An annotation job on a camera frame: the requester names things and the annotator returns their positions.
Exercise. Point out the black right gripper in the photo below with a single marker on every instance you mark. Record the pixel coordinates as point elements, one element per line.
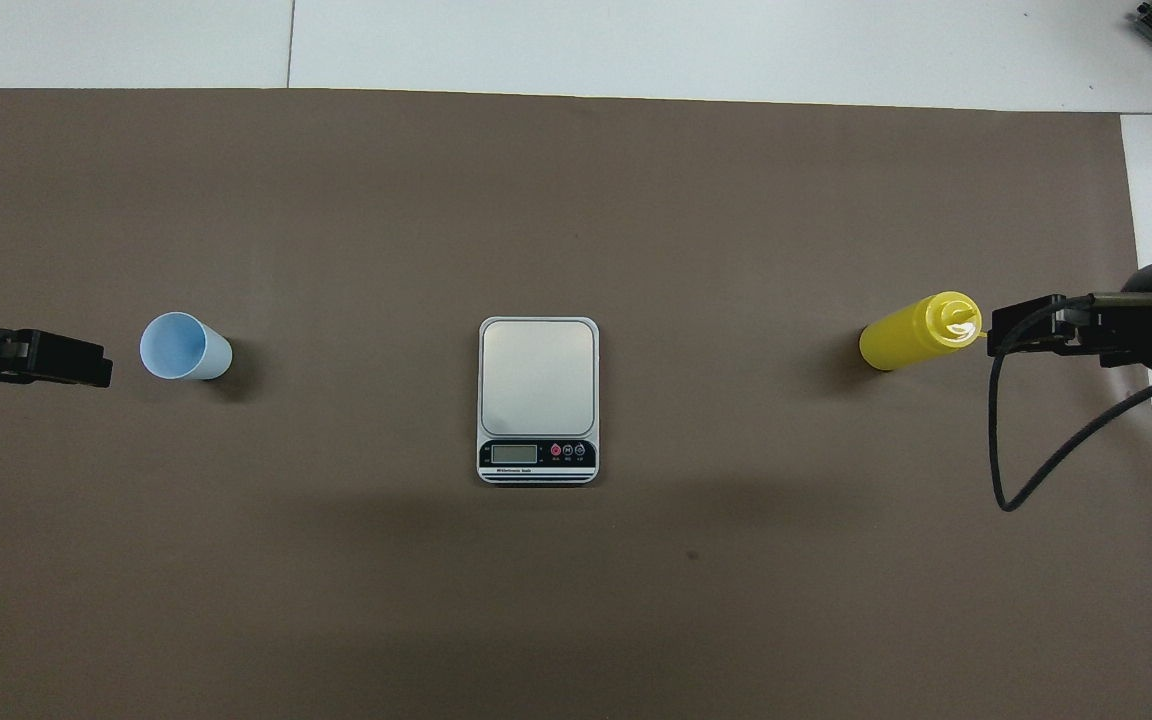
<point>1151,325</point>

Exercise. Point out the light blue plastic cup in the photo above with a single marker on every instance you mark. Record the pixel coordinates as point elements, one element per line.
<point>176,347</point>

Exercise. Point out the yellow squeeze bottle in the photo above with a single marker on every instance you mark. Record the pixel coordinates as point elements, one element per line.
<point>906,338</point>

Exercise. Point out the silver digital kitchen scale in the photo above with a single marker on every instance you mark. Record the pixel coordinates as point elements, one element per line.
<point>537,375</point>

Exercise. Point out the brown table mat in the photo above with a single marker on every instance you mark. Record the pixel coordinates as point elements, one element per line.
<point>536,600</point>

